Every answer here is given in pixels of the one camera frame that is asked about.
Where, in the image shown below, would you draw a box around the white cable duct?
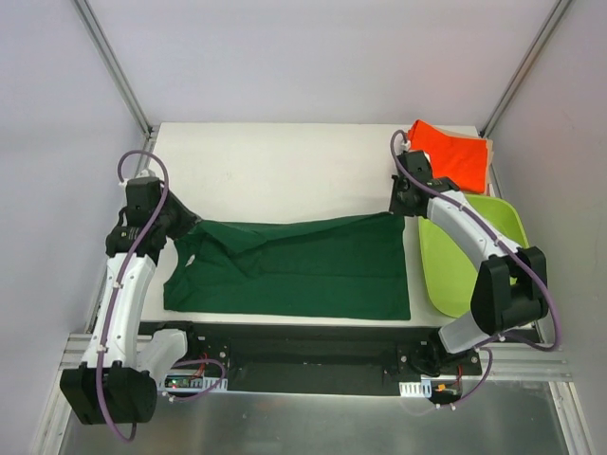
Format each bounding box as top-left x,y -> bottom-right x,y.
158,373 -> 228,394
398,379 -> 432,399

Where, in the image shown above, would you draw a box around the right white cable duct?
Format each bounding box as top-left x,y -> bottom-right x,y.
398,379 -> 432,399

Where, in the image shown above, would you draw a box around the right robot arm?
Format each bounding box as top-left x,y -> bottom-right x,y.
391,151 -> 554,374

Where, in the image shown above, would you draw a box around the left white cable duct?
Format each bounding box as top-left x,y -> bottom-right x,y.
158,373 -> 228,394

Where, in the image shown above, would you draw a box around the lime green plastic tray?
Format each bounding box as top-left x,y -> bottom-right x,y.
418,193 -> 529,319

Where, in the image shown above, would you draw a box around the right aluminium frame post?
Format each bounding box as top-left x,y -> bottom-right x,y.
479,0 -> 575,138

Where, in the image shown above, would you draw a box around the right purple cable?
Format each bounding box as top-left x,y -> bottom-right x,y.
389,129 -> 562,418

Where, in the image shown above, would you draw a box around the left aluminium frame post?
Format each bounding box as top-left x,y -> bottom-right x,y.
70,0 -> 160,138

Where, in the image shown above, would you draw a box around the orange folded t-shirt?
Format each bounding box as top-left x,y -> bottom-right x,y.
407,119 -> 487,194

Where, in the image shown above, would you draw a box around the dark green t-shirt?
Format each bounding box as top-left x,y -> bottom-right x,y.
163,212 -> 411,320

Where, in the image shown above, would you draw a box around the aluminium frame post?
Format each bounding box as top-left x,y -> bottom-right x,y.
70,0 -> 160,138
479,0 -> 575,138

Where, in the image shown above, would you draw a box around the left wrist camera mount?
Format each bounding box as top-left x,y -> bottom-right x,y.
137,168 -> 157,178

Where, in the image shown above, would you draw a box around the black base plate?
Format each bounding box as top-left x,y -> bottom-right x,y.
138,321 -> 482,396

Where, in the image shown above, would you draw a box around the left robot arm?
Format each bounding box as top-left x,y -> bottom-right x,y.
60,176 -> 201,426

